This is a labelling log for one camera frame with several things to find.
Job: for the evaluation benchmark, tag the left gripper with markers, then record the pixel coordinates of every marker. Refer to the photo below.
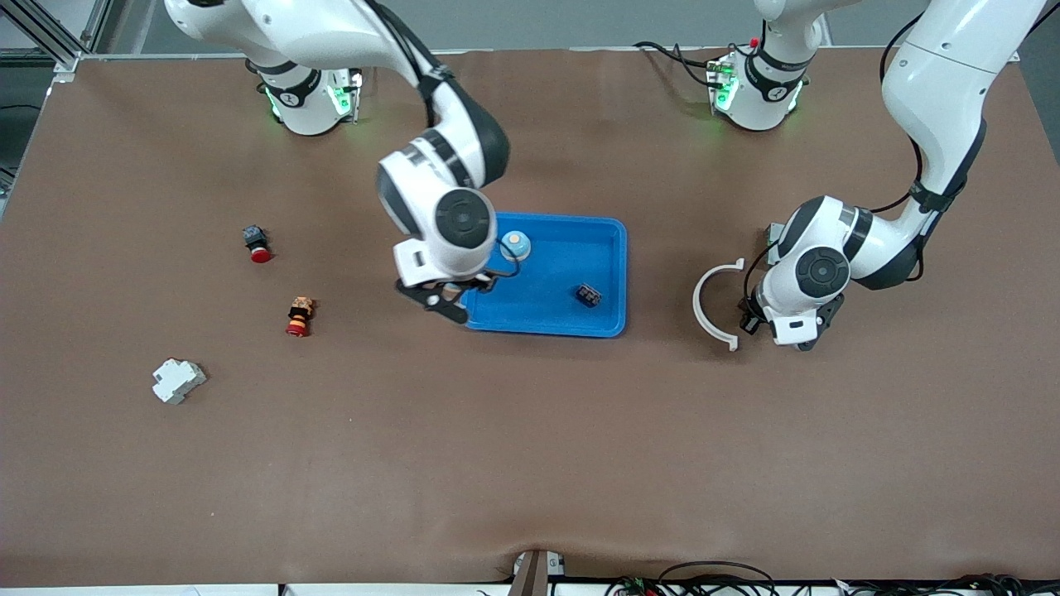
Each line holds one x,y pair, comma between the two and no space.
752,318

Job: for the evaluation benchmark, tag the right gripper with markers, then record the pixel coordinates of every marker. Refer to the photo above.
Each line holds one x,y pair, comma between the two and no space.
474,285

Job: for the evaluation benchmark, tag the small black capacitor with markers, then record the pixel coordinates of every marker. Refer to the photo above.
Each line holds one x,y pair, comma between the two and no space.
589,295

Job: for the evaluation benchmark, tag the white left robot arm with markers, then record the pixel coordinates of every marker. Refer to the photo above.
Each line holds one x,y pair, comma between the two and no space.
944,83

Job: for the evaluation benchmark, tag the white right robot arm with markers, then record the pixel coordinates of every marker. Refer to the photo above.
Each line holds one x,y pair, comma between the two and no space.
315,33

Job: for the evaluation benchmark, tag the grey metal box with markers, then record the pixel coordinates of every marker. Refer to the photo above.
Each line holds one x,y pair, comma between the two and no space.
773,233

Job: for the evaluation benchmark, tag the blue plastic tray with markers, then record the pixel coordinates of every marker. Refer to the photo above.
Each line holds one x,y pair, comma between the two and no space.
563,265

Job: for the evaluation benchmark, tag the red button yellow orange body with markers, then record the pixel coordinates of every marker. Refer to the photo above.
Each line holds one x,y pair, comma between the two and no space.
299,317

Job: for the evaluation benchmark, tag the brown table cover mat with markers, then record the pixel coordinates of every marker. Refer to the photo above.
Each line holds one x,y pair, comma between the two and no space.
530,455

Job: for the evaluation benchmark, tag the red button black body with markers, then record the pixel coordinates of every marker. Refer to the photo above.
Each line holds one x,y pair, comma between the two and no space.
257,244

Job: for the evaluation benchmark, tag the white circuit breaker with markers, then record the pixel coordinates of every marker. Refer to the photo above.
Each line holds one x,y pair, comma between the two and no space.
177,381

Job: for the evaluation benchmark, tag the grey metal clamp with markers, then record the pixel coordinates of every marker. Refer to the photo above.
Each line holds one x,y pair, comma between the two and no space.
534,575

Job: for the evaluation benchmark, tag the white curved plastic bracket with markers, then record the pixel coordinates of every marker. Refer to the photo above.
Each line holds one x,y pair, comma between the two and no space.
696,305

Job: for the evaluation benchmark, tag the aluminium frame profile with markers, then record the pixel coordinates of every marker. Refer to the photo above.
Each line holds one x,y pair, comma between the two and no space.
98,25

